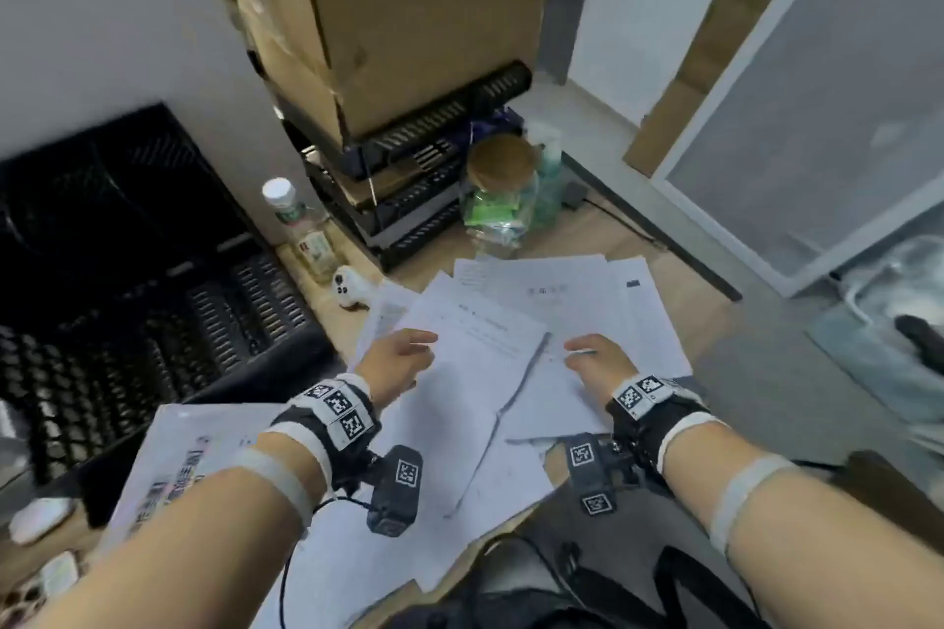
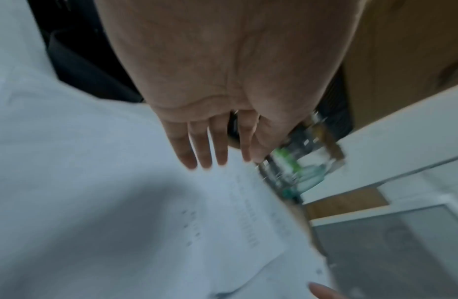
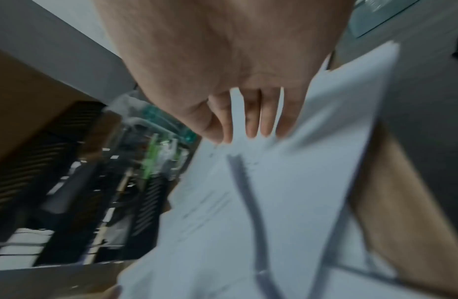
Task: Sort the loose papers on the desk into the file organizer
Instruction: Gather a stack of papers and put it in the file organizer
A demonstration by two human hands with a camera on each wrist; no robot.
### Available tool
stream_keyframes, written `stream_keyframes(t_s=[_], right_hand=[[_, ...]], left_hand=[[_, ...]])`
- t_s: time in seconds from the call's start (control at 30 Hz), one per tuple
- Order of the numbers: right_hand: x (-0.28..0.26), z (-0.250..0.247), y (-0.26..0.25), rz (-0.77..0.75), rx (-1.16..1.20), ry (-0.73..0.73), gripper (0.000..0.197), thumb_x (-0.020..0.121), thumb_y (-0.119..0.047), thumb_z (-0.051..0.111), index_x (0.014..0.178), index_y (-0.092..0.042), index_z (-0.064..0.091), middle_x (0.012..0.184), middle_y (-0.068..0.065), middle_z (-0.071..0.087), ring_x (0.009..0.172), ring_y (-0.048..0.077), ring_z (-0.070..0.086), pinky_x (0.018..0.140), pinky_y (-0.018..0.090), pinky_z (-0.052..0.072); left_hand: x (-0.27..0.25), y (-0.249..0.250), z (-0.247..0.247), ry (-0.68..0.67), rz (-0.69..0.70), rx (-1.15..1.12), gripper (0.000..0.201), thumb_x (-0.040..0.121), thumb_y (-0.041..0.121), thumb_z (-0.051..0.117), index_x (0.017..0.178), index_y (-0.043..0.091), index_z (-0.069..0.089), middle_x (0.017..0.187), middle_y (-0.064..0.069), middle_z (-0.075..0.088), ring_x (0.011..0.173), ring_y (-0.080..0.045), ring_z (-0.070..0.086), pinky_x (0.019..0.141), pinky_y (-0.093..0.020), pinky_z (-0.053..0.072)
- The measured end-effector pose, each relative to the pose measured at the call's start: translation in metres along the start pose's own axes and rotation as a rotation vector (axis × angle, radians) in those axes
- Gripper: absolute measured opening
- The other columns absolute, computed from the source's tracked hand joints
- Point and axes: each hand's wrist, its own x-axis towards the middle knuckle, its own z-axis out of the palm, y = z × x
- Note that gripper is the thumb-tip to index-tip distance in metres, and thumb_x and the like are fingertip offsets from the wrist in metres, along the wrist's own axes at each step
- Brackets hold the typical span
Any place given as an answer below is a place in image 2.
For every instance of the white stapled paper bundle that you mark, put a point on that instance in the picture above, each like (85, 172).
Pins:
(103, 204)

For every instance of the dense text document stack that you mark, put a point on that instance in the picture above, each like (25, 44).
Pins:
(299, 260)

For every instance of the person's left hand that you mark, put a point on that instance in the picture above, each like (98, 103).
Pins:
(232, 58)

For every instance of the white framed frosted door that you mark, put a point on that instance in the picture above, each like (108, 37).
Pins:
(380, 257)

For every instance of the large brown cardboard box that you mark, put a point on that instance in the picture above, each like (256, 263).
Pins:
(399, 58)

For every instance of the green packet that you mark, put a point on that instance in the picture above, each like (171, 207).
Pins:
(288, 160)

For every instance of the glass jar with cork lid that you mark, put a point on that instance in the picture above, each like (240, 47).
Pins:
(313, 163)

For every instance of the person's right hand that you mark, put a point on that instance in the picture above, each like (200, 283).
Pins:
(325, 292)

